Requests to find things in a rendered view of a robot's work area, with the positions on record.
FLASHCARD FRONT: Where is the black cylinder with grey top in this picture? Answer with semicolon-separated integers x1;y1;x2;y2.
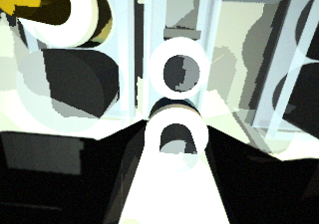
282;62;319;139
306;21;319;61
16;49;120;133

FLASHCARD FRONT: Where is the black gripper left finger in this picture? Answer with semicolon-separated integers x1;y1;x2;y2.
0;119;148;224

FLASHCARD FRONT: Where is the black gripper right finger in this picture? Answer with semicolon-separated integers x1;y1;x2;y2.
204;125;319;224

